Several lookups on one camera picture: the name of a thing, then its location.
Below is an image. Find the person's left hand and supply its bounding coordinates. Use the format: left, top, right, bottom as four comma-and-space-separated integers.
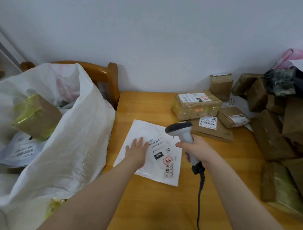
125, 137, 149, 169

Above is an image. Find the person's right hand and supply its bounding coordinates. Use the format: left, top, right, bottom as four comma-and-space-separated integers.
176, 135, 220, 170

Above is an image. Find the white grey barcode scanner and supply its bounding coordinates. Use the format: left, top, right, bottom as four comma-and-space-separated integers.
165, 121, 205, 176

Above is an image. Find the person's left forearm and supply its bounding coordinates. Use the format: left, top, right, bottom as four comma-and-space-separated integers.
37, 161, 144, 230

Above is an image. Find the person's right forearm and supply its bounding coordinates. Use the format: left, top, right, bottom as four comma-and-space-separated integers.
205, 154, 284, 230

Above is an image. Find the flat brown cardboard box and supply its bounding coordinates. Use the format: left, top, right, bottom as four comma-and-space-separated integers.
189, 116, 234, 143

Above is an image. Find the labelled box with yellow tape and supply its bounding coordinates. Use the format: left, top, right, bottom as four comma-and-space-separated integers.
171, 90, 223, 121

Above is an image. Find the small labelled cardboard box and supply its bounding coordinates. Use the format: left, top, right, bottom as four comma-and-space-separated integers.
217, 106, 251, 128

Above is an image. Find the large white woven sack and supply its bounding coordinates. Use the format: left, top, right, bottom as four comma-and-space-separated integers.
0, 63, 116, 230

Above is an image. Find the wooden chair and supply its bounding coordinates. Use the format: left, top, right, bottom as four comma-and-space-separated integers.
20, 60, 121, 111

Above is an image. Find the small upright cardboard box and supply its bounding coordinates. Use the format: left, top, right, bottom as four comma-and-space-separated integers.
209, 73, 234, 102

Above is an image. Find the pile of brown cardboard parcels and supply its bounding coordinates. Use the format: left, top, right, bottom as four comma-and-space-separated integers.
232, 73, 303, 219

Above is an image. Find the yellow taped parcel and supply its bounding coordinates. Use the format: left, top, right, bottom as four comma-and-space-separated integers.
45, 198, 68, 220

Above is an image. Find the yellow taped cardboard box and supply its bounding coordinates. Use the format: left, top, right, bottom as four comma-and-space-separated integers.
13, 94, 62, 142

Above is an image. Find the grey white labelled mailer bag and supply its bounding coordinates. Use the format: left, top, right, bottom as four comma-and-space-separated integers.
0, 131, 48, 168

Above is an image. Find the black plastic parcel bag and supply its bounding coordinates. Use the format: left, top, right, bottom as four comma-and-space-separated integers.
264, 67, 303, 97

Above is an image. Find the pink parcel bag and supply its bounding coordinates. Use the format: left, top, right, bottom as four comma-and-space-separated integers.
271, 48, 303, 70

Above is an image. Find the black scanner cable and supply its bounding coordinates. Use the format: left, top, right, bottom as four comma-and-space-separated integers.
196, 169, 205, 230

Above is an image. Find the grey door frame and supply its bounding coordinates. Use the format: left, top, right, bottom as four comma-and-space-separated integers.
0, 30, 25, 74

